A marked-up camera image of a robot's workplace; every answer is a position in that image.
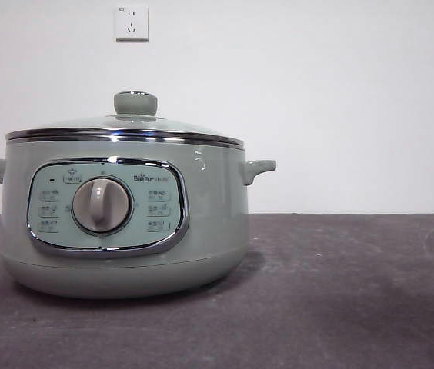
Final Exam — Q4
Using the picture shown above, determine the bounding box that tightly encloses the pale green electric cooking pot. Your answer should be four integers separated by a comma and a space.
0, 135, 278, 300

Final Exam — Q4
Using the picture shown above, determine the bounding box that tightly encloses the white wall socket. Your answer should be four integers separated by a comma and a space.
115, 5, 149, 42

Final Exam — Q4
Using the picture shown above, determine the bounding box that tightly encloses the glass lid with green knob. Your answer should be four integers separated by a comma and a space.
5, 90, 245, 149

